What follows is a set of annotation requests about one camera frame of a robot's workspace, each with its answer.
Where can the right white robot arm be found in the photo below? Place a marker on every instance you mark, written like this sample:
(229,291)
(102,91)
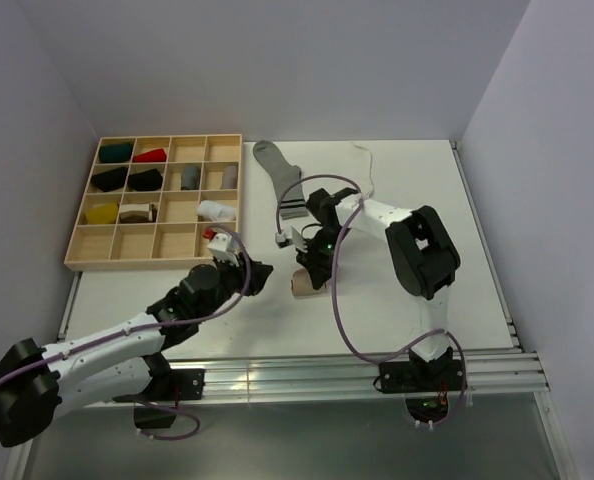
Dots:
(422,253)

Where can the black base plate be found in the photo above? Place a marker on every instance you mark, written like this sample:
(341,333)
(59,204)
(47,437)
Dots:
(407,377)
(186,385)

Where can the plain white sock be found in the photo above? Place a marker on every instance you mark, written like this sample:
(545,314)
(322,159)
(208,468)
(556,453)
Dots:
(358,161)

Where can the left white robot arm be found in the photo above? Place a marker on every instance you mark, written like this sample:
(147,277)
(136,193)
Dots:
(39,384)

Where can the beige red reindeer sock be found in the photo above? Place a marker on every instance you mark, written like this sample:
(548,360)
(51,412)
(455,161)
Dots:
(302,287)

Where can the white brown rolled sock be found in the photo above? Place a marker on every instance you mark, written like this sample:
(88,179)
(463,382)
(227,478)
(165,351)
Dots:
(137,213)

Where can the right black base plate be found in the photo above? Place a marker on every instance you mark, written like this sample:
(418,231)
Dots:
(407,377)

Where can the black rolled sock left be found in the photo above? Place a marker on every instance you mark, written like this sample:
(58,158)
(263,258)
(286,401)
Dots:
(110,180)

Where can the yellow rolled sock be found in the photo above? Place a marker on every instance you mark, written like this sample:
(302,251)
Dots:
(105,214)

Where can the white striped sock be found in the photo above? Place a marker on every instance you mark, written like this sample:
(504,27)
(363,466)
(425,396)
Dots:
(214,211)

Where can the black rolled sock right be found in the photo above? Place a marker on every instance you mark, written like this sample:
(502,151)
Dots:
(145,181)

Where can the aluminium mounting rail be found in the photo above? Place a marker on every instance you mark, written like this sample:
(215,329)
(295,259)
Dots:
(340,378)

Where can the black rolled sock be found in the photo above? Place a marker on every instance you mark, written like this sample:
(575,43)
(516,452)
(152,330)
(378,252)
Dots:
(110,180)
(145,181)

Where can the red rolled sock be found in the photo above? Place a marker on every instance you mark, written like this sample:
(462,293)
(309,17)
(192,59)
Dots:
(158,155)

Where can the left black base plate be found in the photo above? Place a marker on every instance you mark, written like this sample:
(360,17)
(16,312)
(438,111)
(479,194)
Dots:
(186,385)

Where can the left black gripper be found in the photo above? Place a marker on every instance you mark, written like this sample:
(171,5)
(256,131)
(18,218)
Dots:
(258,275)

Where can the dark green rolled sock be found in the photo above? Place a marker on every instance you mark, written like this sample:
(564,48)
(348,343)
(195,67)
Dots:
(115,153)

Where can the light grey rolled sock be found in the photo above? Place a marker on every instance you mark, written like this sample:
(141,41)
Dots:
(230,178)

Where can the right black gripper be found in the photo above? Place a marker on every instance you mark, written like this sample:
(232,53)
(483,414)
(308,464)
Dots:
(319,269)

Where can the grey striped sock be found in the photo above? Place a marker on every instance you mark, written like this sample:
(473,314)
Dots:
(284,177)

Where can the wooden compartment tray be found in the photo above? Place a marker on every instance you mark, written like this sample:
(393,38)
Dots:
(175,239)

